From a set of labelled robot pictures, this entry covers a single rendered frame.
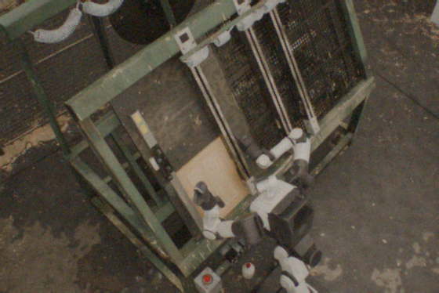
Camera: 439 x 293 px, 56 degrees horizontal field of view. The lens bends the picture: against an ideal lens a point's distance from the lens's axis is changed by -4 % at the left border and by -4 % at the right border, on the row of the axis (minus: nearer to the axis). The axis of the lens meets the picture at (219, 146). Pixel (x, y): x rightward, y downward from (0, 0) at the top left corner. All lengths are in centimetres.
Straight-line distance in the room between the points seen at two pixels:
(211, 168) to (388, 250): 187
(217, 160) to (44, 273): 196
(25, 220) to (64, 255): 55
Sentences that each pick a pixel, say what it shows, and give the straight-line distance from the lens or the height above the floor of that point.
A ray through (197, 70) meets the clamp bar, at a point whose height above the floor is 172.
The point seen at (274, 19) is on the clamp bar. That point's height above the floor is 170.
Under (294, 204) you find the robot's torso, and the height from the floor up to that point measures 140.
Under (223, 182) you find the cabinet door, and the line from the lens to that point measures 276.
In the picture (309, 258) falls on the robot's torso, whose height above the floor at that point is 107.
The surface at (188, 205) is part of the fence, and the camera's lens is 261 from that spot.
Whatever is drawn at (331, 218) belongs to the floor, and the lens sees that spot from 391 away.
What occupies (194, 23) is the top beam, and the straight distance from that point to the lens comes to 241.
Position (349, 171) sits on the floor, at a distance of 419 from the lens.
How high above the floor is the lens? 343
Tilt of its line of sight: 54 degrees down
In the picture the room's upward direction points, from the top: 4 degrees counter-clockwise
